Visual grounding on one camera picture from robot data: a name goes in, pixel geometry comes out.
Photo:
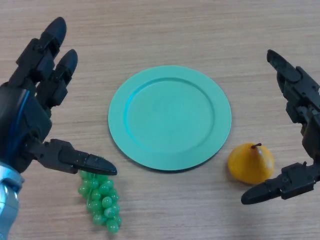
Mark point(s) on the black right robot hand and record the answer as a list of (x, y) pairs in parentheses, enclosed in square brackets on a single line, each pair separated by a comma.
[(307, 95)]

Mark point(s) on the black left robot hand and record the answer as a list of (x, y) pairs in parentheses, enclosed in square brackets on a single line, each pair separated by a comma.
[(30, 112)]

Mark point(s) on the yellow pear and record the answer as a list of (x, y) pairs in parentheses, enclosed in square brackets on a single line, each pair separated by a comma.
[(247, 163)]

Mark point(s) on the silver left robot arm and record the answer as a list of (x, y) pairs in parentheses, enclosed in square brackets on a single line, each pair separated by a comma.
[(7, 200)]

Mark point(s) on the green round plate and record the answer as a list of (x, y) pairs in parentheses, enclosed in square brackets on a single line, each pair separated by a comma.
[(170, 120)]

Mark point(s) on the green grape bunch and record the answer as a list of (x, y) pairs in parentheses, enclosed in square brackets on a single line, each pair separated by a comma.
[(100, 200)]

